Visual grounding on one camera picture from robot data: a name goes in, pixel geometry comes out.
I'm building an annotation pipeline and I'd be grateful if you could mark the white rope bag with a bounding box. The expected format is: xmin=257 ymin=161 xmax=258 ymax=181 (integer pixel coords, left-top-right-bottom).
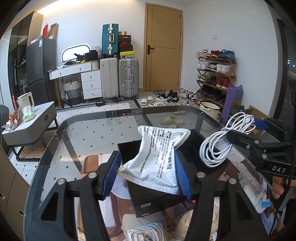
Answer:
xmin=175 ymin=210 xmax=219 ymax=240

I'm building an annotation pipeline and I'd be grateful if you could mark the white cable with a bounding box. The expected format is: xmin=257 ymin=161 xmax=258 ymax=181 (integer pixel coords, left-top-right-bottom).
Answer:
xmin=199 ymin=111 xmax=256 ymax=168

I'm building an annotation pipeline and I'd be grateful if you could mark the beige rope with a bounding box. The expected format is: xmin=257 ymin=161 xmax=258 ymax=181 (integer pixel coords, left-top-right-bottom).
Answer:
xmin=121 ymin=222 xmax=170 ymax=241

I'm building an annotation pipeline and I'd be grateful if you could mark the black cardboard box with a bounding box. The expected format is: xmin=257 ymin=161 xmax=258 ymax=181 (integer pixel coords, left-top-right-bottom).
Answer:
xmin=117 ymin=128 xmax=232 ymax=218

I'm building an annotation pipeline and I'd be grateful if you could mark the silver white medicine pouch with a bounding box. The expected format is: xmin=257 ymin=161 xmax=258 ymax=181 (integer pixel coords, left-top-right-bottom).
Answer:
xmin=118 ymin=126 xmax=191 ymax=195

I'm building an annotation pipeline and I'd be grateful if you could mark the person's right hand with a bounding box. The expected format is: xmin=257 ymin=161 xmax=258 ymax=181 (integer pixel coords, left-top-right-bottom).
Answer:
xmin=272 ymin=176 xmax=285 ymax=199

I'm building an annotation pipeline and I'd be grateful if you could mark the cardboard box on floor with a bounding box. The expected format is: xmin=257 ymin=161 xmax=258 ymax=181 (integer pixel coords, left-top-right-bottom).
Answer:
xmin=231 ymin=105 xmax=276 ymax=136

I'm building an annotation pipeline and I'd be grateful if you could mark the anime print desk mat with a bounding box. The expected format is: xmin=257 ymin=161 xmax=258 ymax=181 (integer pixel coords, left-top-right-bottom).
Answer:
xmin=77 ymin=129 xmax=285 ymax=241

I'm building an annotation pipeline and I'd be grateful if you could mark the purple bag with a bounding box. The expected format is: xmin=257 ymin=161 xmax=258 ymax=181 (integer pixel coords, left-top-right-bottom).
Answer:
xmin=220 ymin=84 xmax=243 ymax=125

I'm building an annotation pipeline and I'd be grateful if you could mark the wooden shoe rack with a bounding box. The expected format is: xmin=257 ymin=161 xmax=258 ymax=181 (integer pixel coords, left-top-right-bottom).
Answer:
xmin=196 ymin=49 xmax=236 ymax=108

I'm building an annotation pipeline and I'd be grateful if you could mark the grey side table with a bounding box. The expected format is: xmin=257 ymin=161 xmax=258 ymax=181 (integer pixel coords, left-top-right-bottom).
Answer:
xmin=2 ymin=101 xmax=59 ymax=162

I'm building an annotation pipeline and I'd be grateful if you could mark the green tissue pack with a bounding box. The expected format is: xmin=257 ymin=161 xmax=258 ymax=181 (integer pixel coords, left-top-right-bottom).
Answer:
xmin=22 ymin=105 xmax=35 ymax=122

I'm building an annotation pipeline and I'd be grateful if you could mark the woven laundry basket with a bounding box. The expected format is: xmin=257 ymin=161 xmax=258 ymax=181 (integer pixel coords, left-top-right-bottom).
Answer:
xmin=63 ymin=78 xmax=82 ymax=105

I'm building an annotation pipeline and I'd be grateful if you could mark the white electric kettle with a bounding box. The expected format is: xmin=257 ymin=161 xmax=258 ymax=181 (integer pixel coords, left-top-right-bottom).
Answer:
xmin=16 ymin=92 xmax=35 ymax=114

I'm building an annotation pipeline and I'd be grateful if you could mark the white dresser desk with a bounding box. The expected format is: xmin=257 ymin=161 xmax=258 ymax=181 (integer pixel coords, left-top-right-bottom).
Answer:
xmin=48 ymin=60 xmax=103 ymax=99

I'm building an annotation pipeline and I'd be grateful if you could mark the white suitcase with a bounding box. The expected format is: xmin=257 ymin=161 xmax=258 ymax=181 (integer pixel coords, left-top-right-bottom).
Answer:
xmin=100 ymin=58 xmax=119 ymax=99

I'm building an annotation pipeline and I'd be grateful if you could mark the silver suitcase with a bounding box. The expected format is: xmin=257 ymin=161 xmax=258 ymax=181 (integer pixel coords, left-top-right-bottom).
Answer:
xmin=118 ymin=58 xmax=139 ymax=99

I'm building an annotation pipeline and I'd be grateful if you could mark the oval mirror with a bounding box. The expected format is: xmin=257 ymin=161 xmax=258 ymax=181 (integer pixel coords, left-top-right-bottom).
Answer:
xmin=60 ymin=43 xmax=91 ymax=63

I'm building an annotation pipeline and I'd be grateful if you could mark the wooden door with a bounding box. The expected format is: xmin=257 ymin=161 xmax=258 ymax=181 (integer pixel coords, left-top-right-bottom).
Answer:
xmin=143 ymin=3 xmax=183 ymax=91

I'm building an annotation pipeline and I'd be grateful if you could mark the stack of shoe boxes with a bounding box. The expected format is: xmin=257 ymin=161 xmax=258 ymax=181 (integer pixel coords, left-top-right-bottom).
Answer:
xmin=118 ymin=31 xmax=135 ymax=59

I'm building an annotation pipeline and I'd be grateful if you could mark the black refrigerator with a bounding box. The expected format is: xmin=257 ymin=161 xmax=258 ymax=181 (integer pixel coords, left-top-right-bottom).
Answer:
xmin=26 ymin=38 xmax=57 ymax=105

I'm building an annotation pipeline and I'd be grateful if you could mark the teal suitcase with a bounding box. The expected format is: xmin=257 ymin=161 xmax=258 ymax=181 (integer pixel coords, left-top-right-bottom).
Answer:
xmin=102 ymin=23 xmax=119 ymax=57

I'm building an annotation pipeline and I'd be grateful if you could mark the tall black cabinet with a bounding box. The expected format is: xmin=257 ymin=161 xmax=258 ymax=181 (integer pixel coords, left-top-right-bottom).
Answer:
xmin=8 ymin=11 xmax=43 ymax=98

